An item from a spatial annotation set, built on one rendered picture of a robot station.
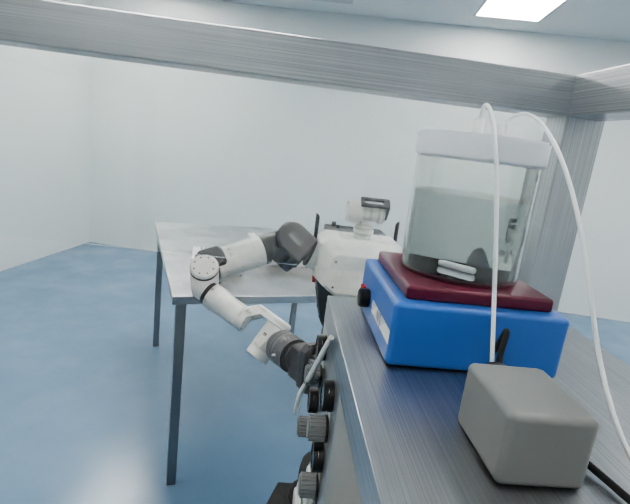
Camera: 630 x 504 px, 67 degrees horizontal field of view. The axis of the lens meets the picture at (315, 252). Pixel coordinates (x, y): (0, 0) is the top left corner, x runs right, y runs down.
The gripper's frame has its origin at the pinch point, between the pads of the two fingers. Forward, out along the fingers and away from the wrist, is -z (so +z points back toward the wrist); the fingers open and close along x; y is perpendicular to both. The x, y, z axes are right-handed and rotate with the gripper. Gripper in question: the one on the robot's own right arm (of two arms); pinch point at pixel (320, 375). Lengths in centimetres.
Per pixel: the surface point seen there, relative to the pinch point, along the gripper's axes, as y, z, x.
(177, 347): -3, 98, 36
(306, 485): 29.6, -35.9, -7.9
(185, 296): -5, 96, 13
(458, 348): 21, -48, -31
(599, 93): -5, -45, -62
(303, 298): -53, 83, 14
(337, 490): 29, -41, -11
